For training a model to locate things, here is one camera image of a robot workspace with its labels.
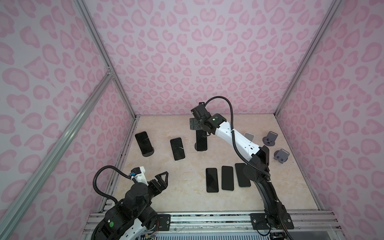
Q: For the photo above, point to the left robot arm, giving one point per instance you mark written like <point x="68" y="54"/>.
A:
<point x="133" y="215"/>

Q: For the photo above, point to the grey phone stand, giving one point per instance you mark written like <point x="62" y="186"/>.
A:
<point x="270" y="139"/>

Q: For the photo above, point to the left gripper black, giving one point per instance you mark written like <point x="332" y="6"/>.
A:
<point x="152" y="183"/>

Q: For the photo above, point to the white triangular phone stand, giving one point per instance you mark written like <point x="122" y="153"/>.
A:
<point x="249" y="136"/>

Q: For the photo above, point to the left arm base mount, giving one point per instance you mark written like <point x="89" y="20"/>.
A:
<point x="160" y="222"/>

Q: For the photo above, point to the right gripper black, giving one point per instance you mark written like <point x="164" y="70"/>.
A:
<point x="193" y="122"/>

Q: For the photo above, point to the black phone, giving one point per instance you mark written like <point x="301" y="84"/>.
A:
<point x="227" y="178"/>
<point x="177" y="149"/>
<point x="201" y="140"/>
<point x="212" y="184"/>
<point x="143" y="140"/>

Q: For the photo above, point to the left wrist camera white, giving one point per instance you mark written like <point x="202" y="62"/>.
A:
<point x="138" y="175"/>

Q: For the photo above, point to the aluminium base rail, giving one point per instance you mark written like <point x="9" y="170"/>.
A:
<point x="236" y="225"/>

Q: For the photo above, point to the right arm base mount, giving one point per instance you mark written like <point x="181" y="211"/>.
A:
<point x="260" y="221"/>

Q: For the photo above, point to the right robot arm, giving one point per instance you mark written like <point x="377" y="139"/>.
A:
<point x="256" y="159"/>

